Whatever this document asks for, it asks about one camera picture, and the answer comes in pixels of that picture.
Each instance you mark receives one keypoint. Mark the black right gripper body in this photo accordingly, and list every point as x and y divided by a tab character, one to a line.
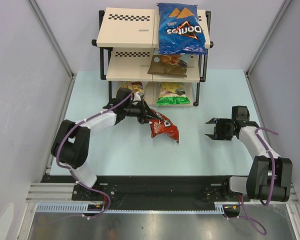
222	129

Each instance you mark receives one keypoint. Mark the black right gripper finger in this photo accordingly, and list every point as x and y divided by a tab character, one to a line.
213	121
211	136

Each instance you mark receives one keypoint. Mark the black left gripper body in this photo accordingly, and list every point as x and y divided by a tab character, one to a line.
136	111

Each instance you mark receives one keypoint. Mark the red Doritos bag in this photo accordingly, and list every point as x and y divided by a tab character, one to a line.
163	125

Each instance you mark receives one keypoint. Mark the brown Chuba chips bag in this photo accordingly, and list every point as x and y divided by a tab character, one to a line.
136	87

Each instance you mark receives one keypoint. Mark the green Chuba cassava chips bag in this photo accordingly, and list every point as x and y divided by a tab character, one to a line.
172	93

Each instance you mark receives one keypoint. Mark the light blue brown chips bag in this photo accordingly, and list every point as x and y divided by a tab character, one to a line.
170	65

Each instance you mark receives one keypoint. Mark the blue Doritos bag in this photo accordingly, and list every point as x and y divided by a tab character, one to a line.
179	30

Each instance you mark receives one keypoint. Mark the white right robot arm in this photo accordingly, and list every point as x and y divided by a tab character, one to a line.
270	175

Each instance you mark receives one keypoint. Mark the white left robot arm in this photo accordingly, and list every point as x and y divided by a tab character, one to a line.
71	144

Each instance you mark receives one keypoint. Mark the beige three-tier black-framed shelf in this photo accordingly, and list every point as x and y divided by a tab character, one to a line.
127	40

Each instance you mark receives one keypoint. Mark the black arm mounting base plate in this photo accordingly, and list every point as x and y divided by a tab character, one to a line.
166	193

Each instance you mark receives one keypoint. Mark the aluminium frame rail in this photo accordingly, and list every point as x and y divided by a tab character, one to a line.
50	193

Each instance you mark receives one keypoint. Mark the white slotted cable duct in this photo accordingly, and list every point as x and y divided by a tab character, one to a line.
69	208

